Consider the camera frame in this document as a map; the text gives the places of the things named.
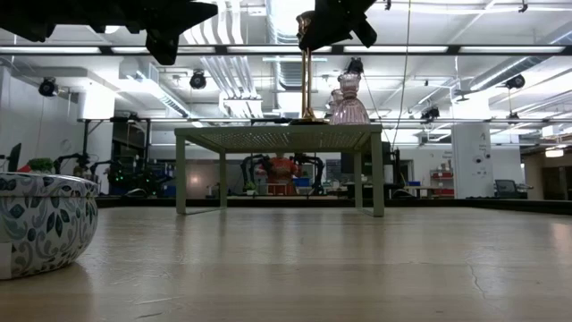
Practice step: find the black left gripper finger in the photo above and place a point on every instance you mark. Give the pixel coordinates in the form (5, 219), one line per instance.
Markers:
(194, 13)

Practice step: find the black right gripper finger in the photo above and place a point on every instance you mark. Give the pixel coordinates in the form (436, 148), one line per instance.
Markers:
(324, 36)

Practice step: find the pink ribbed glass candle holder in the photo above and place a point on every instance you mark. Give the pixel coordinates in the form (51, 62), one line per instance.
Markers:
(335, 96)
(350, 112)

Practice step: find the teal leaf patterned candle tin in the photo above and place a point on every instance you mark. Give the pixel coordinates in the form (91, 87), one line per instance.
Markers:
(44, 223)

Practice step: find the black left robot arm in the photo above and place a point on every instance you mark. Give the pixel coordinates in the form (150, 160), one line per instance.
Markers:
(22, 18)

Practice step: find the green perforated metal shelf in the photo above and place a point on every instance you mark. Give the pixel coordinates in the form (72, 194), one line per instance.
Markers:
(277, 136)

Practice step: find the person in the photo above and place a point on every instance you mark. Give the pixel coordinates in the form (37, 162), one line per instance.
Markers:
(282, 170)

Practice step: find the small background green plant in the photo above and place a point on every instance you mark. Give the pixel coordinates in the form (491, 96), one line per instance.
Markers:
(40, 164)

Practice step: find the dark computer monitor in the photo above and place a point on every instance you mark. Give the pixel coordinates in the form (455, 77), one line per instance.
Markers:
(14, 156)

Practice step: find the white column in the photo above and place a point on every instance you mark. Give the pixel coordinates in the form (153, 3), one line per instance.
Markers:
(469, 170)

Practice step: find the black office chair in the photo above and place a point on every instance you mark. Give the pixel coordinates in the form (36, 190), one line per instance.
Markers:
(507, 187)

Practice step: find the silver ceiling duct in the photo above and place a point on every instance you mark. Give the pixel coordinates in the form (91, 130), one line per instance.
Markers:
(286, 71)

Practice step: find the black aluminium table frame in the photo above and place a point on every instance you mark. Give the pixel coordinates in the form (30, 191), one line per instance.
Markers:
(491, 205)

